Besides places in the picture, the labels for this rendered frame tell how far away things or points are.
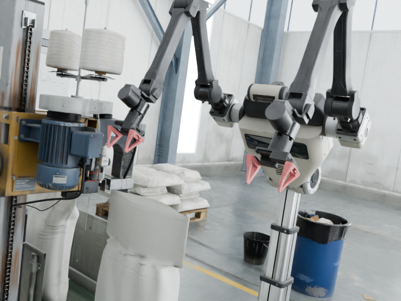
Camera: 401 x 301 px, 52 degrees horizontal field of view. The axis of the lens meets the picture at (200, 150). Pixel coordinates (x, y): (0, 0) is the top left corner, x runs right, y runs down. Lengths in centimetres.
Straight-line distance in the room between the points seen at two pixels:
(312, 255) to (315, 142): 209
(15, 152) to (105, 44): 52
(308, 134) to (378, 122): 787
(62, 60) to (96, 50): 25
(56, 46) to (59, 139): 46
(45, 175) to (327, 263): 269
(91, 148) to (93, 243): 113
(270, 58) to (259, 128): 870
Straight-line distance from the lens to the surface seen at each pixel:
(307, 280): 375
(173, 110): 759
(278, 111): 109
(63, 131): 152
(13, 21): 169
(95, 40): 161
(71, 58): 183
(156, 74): 154
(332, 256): 370
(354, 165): 965
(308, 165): 176
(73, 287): 247
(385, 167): 948
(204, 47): 175
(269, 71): 1039
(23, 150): 167
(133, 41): 733
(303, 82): 120
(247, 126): 180
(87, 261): 261
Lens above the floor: 144
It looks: 6 degrees down
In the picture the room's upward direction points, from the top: 8 degrees clockwise
